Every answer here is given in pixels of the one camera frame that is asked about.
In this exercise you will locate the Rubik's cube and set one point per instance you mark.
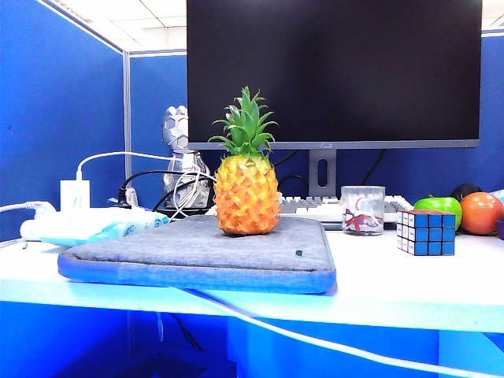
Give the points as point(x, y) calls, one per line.
point(427, 234)

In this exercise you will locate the plastic pineapple with green crown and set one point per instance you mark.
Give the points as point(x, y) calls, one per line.
point(246, 197)

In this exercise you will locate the white and grey keyboard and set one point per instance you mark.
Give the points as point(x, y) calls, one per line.
point(315, 206)

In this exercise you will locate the grey felt laptop sleeve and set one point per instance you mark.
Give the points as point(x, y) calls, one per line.
point(197, 252)

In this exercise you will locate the silver robot bust figurine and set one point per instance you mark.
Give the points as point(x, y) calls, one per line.
point(176, 126)

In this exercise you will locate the clear glass jar red ribbon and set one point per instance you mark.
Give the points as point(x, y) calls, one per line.
point(362, 212)

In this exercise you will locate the light blue tissue pack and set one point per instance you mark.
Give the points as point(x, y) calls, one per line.
point(118, 229)

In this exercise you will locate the black computer monitor grey stand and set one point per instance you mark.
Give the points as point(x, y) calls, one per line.
point(334, 71)

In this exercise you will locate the white charger adapter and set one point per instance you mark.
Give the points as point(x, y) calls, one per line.
point(75, 195)

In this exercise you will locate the green plastic apple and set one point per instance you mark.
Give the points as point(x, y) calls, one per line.
point(437, 204)

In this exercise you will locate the black ball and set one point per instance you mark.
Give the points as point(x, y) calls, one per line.
point(466, 189)

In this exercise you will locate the white power strip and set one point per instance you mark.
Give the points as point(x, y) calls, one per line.
point(29, 229)

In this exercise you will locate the orange red plastic fruit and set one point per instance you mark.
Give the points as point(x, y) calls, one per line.
point(482, 212)

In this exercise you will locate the silver partition post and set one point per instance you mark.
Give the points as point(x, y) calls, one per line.
point(127, 118)

